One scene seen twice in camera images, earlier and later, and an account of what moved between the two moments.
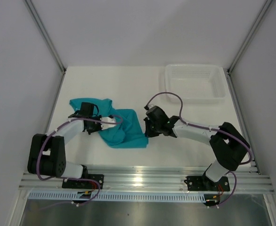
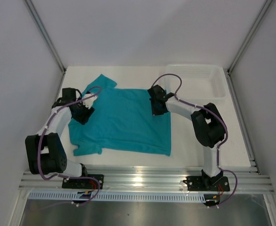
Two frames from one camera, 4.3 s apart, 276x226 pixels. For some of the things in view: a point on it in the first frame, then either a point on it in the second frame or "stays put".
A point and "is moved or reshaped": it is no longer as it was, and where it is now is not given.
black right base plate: (202, 183) stays put
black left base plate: (85, 184) stays put
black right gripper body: (153, 129) to (155, 110)
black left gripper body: (94, 126) to (83, 113)
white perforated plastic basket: (197, 83) stays put
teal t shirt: (129, 133) is moved or reshaped
